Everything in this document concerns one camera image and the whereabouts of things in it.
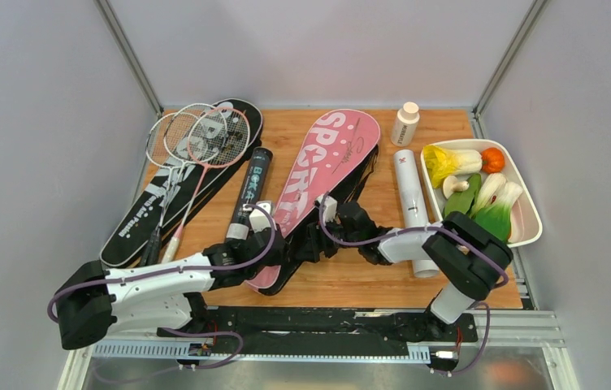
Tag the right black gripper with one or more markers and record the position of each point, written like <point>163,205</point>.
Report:
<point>316,240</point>

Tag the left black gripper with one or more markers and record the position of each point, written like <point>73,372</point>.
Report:
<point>280,257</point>

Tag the black shuttlecock tube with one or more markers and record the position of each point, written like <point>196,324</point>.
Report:
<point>250,192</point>

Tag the pink racket cover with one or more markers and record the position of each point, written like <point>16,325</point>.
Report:
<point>336,157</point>

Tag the white shuttlecock tube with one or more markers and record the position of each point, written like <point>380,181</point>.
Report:
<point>414,214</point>

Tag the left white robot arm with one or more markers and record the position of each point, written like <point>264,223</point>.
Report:
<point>96,301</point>

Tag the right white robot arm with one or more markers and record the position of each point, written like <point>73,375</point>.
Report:
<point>473,260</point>

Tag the black racket cover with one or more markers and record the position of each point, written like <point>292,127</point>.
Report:
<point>126,244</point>

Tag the white racket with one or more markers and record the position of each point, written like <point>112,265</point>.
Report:
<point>178,142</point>
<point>158,155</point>

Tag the yellow napa cabbage toy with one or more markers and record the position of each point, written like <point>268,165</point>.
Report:
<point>441,163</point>

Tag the mushroom toy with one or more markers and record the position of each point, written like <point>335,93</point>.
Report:
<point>453,185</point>

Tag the beige plastic bottle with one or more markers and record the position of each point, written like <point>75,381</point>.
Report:
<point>405,125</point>

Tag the white racket outer left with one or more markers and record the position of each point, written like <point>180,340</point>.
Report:
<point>158,155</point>

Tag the green leaf vegetable toy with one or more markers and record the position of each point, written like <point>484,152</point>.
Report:
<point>462,201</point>

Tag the bok choy toy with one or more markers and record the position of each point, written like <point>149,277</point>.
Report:
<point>496,218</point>

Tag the orange tomato toy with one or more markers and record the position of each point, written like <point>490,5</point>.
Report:
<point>493,160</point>

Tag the white plastic tray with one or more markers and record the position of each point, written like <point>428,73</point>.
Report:
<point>526,225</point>

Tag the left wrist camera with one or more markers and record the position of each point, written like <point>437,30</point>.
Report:
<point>260,217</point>

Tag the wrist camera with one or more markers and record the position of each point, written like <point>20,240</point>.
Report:
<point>327,206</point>
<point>260,217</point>

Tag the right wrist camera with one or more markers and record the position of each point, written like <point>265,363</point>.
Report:
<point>327,206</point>

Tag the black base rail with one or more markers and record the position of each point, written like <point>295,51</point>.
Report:
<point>317,331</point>

